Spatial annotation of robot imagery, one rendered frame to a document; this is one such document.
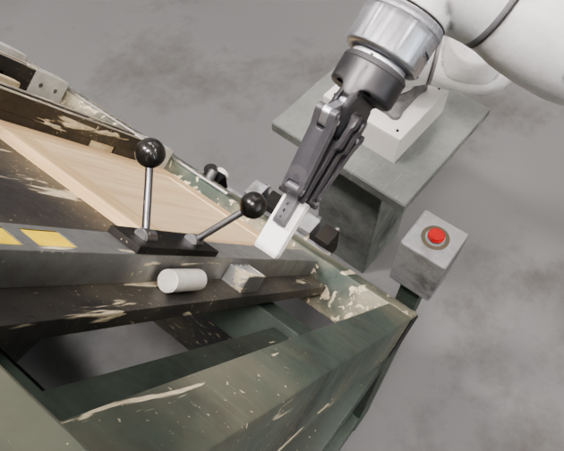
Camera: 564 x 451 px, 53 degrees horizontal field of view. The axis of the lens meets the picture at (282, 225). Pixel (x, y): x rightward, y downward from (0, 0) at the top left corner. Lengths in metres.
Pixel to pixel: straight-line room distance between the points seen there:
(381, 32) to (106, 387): 0.44
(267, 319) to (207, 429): 0.64
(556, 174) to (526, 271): 0.57
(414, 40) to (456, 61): 0.96
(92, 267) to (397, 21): 0.40
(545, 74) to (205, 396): 0.47
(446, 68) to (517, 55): 0.95
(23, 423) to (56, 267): 0.36
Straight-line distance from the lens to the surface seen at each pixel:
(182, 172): 1.50
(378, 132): 1.68
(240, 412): 0.43
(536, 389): 2.35
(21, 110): 1.14
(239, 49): 3.22
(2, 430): 0.23
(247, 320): 1.03
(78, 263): 0.60
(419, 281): 1.44
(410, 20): 0.60
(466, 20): 0.63
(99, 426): 0.34
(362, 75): 0.60
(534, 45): 0.65
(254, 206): 0.76
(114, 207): 0.90
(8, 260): 0.54
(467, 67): 1.57
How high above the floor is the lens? 2.07
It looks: 57 degrees down
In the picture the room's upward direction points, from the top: straight up
